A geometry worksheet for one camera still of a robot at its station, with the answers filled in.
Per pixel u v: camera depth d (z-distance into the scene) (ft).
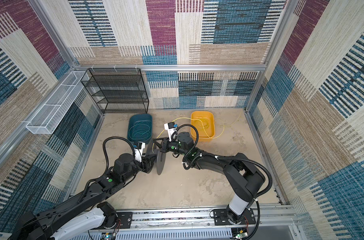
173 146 2.33
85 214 1.87
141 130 3.47
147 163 2.29
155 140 2.56
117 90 3.55
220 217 2.39
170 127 2.39
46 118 2.35
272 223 2.48
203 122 3.63
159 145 2.48
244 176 1.52
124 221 2.40
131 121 3.53
